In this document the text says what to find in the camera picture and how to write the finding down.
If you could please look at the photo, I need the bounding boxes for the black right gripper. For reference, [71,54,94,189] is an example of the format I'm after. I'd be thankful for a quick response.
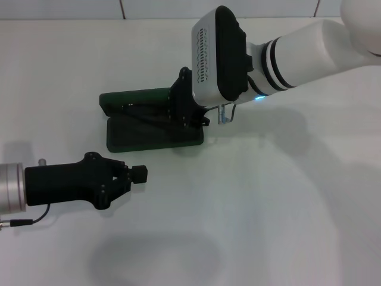
[120,66,211,129]

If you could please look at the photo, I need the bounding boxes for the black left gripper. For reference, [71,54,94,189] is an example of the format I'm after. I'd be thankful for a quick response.
[24,151,149,212]

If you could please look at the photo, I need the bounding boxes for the green glasses case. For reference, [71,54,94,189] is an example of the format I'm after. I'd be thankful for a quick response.
[99,87,205,154]

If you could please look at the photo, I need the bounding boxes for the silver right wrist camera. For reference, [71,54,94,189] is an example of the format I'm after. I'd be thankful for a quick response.
[190,5,254,108]

